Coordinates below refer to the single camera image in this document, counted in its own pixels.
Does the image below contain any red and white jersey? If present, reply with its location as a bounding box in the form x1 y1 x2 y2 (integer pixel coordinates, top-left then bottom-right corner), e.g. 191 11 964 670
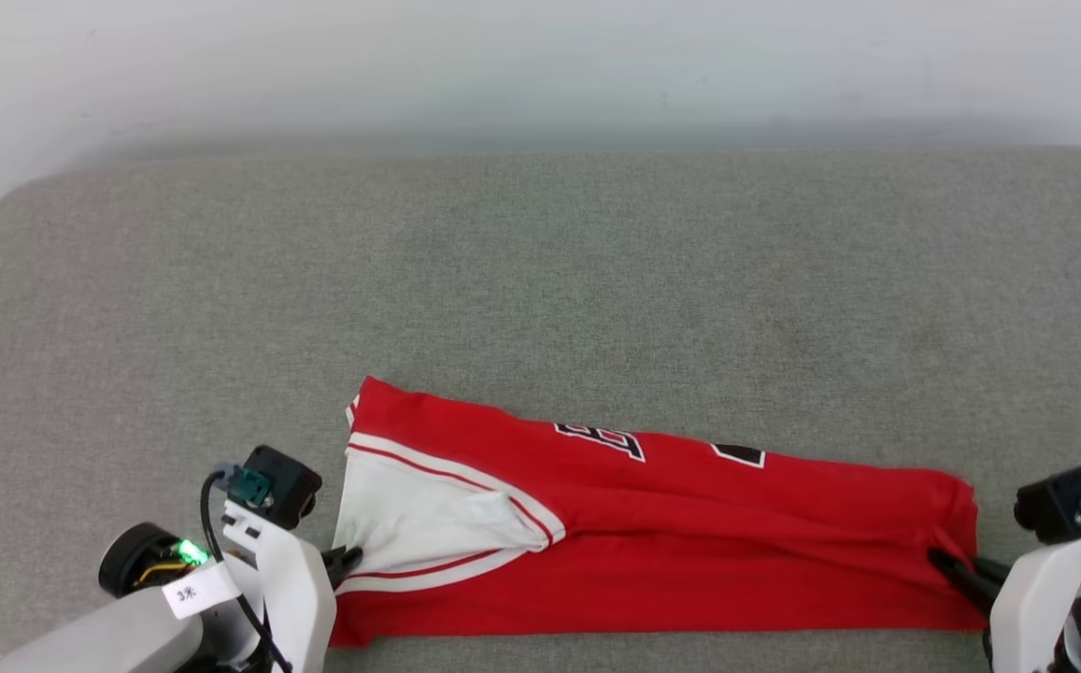
327 375 989 649

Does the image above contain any black camera cable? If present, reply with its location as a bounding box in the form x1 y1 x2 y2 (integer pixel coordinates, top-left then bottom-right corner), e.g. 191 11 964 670
200 470 293 673

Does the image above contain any left teal cable connector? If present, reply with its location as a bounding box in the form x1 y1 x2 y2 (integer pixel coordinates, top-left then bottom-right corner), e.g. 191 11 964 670
214 464 273 508

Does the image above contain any white paper label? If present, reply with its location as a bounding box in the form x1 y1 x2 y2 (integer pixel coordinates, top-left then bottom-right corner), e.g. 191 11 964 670
163 563 243 621

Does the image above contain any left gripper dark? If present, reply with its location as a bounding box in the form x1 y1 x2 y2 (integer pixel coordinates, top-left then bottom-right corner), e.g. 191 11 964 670
98 521 364 600

